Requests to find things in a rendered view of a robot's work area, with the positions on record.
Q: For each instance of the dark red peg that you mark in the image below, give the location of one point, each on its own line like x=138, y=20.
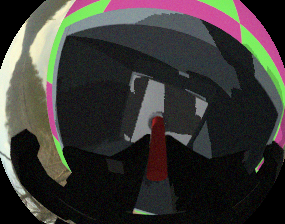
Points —
x=157, y=166

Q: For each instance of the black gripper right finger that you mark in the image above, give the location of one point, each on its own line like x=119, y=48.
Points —
x=189, y=171

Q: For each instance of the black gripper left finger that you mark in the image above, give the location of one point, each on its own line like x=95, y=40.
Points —
x=125, y=169

